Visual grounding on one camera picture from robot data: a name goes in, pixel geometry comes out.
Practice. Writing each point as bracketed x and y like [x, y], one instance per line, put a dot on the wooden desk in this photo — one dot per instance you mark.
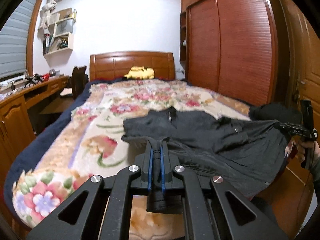
[15, 120]

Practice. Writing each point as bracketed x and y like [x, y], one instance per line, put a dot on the dark wooden chair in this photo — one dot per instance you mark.
[78, 82]

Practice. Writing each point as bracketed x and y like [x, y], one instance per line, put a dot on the leaning books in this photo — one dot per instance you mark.
[58, 43]

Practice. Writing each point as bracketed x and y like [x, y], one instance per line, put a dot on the person's right hand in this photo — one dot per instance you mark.
[305, 152]

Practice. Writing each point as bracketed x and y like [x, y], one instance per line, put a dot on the metal pot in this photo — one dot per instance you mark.
[52, 72]

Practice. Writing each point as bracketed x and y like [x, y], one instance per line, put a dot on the wooden window frame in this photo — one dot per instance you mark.
[31, 37]

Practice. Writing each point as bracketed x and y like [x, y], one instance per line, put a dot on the red basket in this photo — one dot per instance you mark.
[46, 76]

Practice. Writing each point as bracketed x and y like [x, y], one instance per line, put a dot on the grey window blind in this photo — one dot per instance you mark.
[15, 42]

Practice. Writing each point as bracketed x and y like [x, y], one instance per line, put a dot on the dark folded clothes pile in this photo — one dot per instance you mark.
[275, 112]

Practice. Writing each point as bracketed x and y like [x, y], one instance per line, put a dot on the wooden louvred wardrobe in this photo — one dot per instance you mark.
[240, 42]

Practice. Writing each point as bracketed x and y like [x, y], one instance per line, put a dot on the wall socket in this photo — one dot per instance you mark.
[180, 71]

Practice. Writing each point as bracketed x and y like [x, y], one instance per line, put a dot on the white wall shelf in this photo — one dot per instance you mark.
[70, 43]

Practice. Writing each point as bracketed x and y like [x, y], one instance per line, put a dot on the floral blanket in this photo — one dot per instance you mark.
[100, 120]

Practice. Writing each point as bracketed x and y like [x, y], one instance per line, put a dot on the tied beige curtain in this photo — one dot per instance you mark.
[48, 7]

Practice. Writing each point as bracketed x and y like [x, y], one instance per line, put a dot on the wooden bed footboard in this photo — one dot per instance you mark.
[295, 192]

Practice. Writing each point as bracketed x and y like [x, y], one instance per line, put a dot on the wooden bed headboard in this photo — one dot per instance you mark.
[112, 65]

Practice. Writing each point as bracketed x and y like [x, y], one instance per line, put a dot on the black zip jacket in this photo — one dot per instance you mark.
[205, 140]

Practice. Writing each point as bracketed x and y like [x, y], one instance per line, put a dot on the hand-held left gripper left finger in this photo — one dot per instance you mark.
[120, 200]

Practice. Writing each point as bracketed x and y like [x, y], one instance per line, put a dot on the black binder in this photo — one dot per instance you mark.
[46, 43]

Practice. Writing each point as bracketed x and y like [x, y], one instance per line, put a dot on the yellow plush toy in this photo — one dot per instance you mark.
[140, 73]

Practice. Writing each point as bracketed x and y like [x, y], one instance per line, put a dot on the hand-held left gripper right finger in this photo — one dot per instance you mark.
[197, 200]

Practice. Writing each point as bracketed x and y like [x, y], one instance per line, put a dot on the wooden door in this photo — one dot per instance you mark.
[307, 62]

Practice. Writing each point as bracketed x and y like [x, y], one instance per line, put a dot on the grey paper bag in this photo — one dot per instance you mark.
[63, 28]

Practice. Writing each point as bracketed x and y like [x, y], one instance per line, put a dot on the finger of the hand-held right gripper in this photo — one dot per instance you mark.
[281, 127]

